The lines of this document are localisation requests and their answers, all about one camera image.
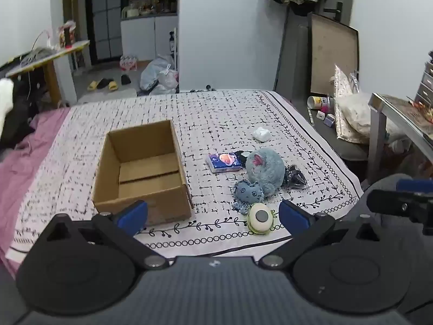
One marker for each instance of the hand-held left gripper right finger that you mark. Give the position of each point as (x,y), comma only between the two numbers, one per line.
(291,218)

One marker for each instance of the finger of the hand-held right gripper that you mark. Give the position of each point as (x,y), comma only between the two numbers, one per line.
(392,203)
(416,186)

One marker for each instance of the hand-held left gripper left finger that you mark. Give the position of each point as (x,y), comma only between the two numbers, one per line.
(132,217)

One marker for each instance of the black dotted cloth pouch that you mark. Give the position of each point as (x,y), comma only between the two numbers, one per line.
(297,176)

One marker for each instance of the brown cardboard box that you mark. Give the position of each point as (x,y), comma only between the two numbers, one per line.
(145,176)

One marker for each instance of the blue denim octopus toy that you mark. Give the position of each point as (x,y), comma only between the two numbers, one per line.
(248,193)

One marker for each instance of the grey-blue fluffy plush toy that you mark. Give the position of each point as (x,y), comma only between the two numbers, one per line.
(267,167)

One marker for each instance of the small black soft item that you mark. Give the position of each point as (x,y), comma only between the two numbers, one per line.
(241,157)

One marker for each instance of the round white green plush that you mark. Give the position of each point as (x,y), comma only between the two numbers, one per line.
(260,217)

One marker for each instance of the blue tissue packet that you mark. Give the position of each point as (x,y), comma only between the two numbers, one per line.
(223,162)

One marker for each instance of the white earbud case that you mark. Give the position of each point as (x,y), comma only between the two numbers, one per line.
(261,134)

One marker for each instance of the cream plastic bag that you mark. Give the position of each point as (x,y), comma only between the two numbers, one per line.
(365,111)

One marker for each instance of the grey drawer organiser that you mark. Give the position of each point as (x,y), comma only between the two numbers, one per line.
(425,84)

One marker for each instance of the small purple box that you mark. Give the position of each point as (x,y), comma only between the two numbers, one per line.
(329,120)

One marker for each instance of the small white box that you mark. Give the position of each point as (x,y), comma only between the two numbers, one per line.
(320,115)

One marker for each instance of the small containers on floor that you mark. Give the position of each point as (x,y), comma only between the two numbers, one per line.
(318,102)

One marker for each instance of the black white patterned bedsheet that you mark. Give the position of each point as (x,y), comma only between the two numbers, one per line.
(216,122)

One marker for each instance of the beige floor mat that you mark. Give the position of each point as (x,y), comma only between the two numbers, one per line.
(108,96)

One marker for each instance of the pink duvet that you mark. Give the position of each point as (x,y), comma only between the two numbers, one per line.
(20,162)

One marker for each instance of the yellow slipper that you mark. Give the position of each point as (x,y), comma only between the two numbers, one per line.
(93,85)
(112,87)

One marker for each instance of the black slipper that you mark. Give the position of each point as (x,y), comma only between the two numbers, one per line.
(126,79)
(105,83)

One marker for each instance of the white plastic bag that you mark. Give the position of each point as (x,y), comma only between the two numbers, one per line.
(165,83)

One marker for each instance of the black items on floor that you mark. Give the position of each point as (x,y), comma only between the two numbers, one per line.
(203,88)

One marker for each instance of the grey plastic bag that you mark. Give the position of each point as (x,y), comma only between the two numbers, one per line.
(155,71)

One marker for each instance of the framed brown board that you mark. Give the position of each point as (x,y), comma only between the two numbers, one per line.
(333,57)

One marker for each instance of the black and white plush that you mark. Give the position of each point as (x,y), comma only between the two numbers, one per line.
(15,118)

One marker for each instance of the pack of water bottles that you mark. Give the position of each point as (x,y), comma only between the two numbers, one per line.
(128,62)

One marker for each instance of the black spray bottle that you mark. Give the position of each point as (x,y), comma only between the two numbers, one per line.
(172,42)

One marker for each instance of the yellow-edged side table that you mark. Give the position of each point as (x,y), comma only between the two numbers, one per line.
(50,57)

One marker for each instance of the white cabinet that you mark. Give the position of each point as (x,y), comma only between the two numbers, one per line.
(149,37)

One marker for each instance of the red snack bag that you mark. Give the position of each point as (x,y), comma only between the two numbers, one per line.
(67,34)

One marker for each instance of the dark glass door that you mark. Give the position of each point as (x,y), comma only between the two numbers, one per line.
(103,17)

